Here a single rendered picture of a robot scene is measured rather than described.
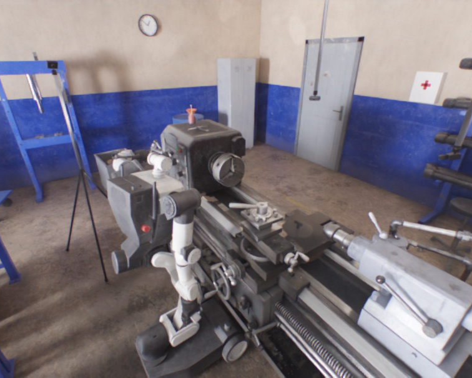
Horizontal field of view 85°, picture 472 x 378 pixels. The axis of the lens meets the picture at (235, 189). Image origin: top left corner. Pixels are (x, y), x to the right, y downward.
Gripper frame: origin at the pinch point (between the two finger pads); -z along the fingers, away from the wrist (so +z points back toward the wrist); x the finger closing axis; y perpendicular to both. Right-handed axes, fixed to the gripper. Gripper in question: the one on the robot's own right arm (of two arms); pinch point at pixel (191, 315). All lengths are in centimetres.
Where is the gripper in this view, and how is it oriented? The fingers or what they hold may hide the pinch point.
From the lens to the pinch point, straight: 169.5
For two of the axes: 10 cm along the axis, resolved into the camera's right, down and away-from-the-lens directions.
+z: -0.1, -8.6, -5.1
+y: -7.6, -3.2, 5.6
